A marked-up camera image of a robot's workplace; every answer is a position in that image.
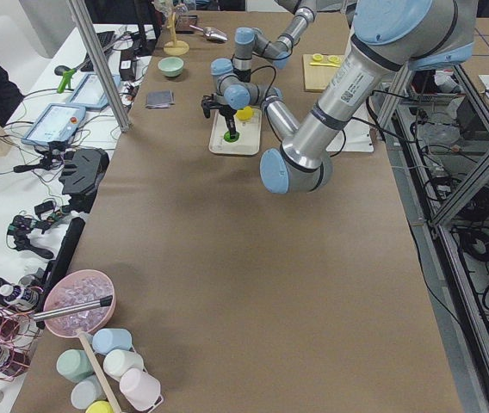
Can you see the lemon slice on board right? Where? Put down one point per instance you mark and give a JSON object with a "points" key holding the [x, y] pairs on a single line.
{"points": [[334, 59]]}

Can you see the near teach pendant tablet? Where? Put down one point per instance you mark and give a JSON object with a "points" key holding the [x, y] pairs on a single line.
{"points": [[57, 123]]}

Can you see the dark grey folded cloth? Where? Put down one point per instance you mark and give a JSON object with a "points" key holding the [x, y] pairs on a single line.
{"points": [[159, 99]]}

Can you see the green plastic cup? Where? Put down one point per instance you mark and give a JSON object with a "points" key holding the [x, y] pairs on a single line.
{"points": [[74, 365]]}

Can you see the pink plastic cup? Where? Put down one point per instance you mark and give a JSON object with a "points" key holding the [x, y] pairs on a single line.
{"points": [[141, 390]]}

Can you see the brown box far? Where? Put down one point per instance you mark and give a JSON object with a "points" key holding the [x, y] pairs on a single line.
{"points": [[185, 24]]}

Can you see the grey blue plastic cup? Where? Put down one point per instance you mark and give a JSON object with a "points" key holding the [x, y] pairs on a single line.
{"points": [[86, 392]]}

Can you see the mint green bowl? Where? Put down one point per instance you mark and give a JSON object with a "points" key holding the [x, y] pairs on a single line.
{"points": [[171, 66]]}

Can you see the yellow knife on board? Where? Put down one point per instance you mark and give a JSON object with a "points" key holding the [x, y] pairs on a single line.
{"points": [[322, 64]]}

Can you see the yellow plastic cup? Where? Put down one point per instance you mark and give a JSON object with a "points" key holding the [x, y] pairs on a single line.
{"points": [[100, 406]]}

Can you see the white plastic cup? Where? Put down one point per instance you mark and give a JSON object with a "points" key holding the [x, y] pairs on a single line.
{"points": [[117, 362]]}

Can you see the black keyboard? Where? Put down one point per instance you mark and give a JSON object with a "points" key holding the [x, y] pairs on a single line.
{"points": [[105, 39]]}

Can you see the teach pendant tablet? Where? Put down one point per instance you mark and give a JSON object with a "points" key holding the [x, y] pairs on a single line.
{"points": [[57, 123], [89, 93]]}

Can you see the green lime slice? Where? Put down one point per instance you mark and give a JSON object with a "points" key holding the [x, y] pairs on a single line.
{"points": [[231, 137]]}

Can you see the yellow lemon slice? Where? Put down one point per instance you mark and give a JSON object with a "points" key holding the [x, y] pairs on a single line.
{"points": [[245, 114]]}

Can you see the wooden cutting board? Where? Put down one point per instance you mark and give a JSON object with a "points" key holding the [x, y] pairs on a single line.
{"points": [[317, 78]]}

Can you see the green handled scanner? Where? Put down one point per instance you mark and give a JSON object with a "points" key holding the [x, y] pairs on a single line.
{"points": [[66, 74]]}

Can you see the yellow wooden stand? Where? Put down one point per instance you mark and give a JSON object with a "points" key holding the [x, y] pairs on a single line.
{"points": [[174, 47]]}

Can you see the black plastic device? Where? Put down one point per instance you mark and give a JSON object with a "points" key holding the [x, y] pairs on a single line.
{"points": [[82, 173]]}

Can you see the far teach pendant tablet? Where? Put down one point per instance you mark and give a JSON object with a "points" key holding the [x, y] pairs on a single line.
{"points": [[89, 93]]}

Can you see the black bar on table edge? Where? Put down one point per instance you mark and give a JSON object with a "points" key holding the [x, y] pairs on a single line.
{"points": [[57, 268]]}

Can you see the silver metal scoop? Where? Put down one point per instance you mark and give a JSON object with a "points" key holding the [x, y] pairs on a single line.
{"points": [[211, 34]]}

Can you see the aluminium frame post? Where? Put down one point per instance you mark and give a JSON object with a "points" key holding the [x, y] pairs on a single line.
{"points": [[81, 17]]}

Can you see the metal tongs handle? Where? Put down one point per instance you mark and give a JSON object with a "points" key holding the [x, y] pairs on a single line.
{"points": [[72, 309]]}

